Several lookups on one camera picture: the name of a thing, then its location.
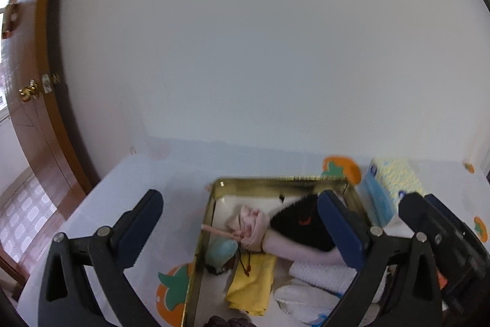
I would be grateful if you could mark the persimmon print tablecloth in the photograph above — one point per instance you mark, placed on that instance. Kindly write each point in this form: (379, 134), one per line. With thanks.
(153, 173)

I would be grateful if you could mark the white mesh pouch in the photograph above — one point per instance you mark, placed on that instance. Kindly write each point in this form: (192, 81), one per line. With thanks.
(302, 300)

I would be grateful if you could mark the door latch plate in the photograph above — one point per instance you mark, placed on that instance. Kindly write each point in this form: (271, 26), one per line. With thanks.
(46, 83)

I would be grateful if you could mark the white waffle cloth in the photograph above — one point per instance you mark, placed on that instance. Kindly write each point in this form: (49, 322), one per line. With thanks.
(317, 273)

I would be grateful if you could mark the patterned tissue pack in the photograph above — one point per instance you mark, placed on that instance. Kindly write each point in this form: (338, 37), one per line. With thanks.
(390, 177)

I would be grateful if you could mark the yellow cloth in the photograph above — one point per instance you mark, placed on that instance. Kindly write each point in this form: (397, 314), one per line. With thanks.
(252, 288)

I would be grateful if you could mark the wooden door ornament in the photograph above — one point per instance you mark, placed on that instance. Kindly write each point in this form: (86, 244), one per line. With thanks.
(11, 13)

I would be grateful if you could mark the purple scrunchie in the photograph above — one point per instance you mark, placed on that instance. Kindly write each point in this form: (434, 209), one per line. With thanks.
(229, 322)

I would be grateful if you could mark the teal small pouch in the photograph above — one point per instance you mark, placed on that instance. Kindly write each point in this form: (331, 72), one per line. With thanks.
(222, 250)

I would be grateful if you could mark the wooden door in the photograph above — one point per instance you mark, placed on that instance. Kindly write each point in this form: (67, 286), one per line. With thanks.
(38, 139)

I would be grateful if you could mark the gold rectangular tin box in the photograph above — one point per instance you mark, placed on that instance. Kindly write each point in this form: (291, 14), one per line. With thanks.
(260, 189)

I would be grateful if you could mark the brass door knob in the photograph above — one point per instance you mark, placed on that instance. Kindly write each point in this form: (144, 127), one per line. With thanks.
(30, 91)

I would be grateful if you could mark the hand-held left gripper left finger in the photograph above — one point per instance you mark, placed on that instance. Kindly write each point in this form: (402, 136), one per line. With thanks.
(145, 227)

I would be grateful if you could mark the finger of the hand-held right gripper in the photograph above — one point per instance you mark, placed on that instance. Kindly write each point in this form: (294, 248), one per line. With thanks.
(415, 212)
(440, 210)

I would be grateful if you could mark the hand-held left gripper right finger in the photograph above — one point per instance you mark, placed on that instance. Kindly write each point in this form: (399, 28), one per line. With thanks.
(340, 231)

